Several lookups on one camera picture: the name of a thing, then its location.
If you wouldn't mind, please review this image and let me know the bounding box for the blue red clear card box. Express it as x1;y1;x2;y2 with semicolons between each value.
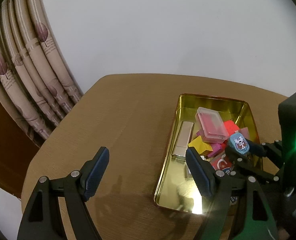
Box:
210;152;233;174

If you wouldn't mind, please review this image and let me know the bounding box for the blue bear keychain tin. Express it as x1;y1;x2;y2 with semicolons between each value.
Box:
228;132;250;155

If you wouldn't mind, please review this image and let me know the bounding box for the magenta rectangular block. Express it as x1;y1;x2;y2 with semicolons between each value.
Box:
196;128;250;158

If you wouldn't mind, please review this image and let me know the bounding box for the red rectangular block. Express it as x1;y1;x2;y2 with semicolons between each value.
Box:
224;120;240;136

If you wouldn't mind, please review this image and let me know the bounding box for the yellow wooden cube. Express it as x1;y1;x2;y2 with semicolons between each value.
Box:
188;136;213;155

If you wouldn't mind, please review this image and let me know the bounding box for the clear box with red cloth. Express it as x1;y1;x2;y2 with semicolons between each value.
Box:
195;107;229;144

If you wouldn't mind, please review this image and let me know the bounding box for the champagne gold metal bar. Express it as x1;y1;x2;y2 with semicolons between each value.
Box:
171;121;194;161

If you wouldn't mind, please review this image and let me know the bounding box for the red toffee tin box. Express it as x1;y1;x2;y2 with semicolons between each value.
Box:
154;94;260;215

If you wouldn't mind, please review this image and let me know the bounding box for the beige patterned curtain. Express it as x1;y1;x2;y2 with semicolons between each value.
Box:
0;0;82;144

